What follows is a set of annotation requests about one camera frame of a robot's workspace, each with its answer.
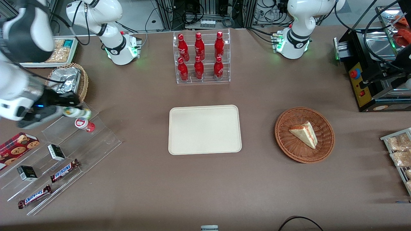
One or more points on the light wicker basket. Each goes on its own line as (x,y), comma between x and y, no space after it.
(84,83)

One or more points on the white power strip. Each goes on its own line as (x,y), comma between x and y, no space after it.
(207,23)

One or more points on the white snack tray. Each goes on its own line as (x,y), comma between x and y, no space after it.
(74,53)

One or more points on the beige serving tray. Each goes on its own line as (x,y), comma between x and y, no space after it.
(205,130)

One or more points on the red cookie box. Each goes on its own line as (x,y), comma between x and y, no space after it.
(16,149)

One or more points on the small grey device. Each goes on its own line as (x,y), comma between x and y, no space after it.
(209,228)

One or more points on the clear pastry bag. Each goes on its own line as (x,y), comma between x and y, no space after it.
(401,158)
(408,174)
(409,186)
(398,142)

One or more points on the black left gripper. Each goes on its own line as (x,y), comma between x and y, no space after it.
(404,59)

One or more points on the clear acrylic stepped stand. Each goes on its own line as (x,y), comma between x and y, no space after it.
(96,144)

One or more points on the teal snack packet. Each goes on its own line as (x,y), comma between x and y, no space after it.
(68,43)

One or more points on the green lid gum bottle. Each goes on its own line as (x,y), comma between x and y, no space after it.
(78,113)

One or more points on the round brown wicker basket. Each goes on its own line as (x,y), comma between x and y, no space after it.
(289,144)

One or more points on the tray of packaged snacks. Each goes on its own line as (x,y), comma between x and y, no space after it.
(385,138)

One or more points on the small black box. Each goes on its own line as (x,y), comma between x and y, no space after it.
(27,173)
(56,152)

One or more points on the wrapped sandwich wedge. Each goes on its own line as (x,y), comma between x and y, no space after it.
(305,134)

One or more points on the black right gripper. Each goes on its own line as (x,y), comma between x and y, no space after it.
(54,98)

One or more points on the silver foil packet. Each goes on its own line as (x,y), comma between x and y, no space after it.
(69,80)

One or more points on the black food warmer machine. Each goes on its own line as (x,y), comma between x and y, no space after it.
(359,93)

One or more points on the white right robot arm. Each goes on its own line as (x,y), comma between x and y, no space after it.
(109,12)

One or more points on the clear acrylic bottle rack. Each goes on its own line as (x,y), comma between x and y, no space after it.
(208,78)

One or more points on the clear cracker bag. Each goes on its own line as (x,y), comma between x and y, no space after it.
(59,44)
(61,55)

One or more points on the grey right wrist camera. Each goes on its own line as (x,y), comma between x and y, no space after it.
(38,117)

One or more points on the red cola bottle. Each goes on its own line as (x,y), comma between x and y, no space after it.
(219,45)
(183,48)
(199,47)
(218,70)
(183,71)
(199,70)

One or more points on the Snickers chocolate bar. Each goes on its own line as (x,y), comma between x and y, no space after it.
(64,170)
(34,196)

